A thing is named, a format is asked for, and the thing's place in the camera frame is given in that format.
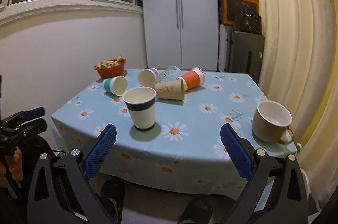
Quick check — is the black and white paper cup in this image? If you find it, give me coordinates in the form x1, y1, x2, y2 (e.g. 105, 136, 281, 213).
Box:
123, 87, 156, 131

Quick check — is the teal and white paper cup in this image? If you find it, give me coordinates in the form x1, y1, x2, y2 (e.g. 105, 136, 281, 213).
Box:
102, 75, 128, 96

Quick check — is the orange and white paper cup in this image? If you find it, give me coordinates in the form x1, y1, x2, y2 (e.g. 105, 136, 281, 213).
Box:
179, 67, 205, 91

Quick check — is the brown kraft paper cup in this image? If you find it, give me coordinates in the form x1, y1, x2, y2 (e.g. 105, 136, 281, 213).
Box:
155, 78, 184, 101

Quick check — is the pink and white paper cup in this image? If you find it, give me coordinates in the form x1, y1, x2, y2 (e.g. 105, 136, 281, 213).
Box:
138, 68, 158, 88

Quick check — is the clear glass cup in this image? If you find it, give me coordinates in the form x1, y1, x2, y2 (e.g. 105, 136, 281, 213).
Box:
156, 66, 181, 83

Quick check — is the person's left hand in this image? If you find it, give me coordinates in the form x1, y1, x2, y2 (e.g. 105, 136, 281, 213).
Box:
1, 147, 23, 187

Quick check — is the beige ceramic mug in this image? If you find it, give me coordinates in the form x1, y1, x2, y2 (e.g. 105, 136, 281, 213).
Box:
252, 100, 294, 145

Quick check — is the blue daisy tablecloth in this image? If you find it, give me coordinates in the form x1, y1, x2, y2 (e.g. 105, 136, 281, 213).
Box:
52, 72, 296, 199

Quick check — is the red bowl with snacks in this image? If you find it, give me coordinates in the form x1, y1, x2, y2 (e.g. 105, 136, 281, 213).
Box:
93, 56, 127, 79

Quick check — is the dark brown handbag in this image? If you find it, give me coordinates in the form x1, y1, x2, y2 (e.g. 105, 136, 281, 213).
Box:
233, 12, 262, 35

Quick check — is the cream curtain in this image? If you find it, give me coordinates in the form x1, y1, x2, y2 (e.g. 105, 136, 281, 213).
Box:
259, 0, 337, 207

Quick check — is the white double-door cabinet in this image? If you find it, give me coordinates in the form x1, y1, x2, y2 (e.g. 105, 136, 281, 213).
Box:
143, 0, 218, 71

